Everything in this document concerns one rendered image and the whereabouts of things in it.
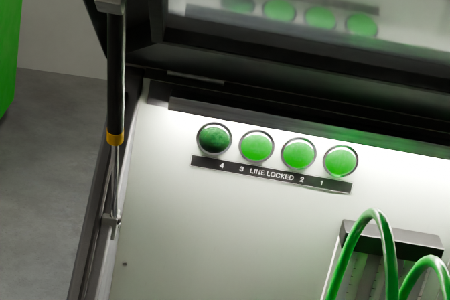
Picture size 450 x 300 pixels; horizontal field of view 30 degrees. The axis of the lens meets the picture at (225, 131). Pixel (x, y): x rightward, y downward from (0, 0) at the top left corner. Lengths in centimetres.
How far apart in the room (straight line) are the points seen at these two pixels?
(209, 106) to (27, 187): 270
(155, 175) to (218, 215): 11
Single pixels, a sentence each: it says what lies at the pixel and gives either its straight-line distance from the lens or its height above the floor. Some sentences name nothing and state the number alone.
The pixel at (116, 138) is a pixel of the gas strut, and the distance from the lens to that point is 93.
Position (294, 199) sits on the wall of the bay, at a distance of 121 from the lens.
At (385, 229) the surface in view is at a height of 142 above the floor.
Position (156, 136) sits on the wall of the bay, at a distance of 118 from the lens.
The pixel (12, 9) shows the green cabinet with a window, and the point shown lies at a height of 62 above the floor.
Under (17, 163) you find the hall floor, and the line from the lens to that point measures 397.
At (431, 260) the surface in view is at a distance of 104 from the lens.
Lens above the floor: 186
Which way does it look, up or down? 24 degrees down
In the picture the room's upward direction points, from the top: 11 degrees clockwise
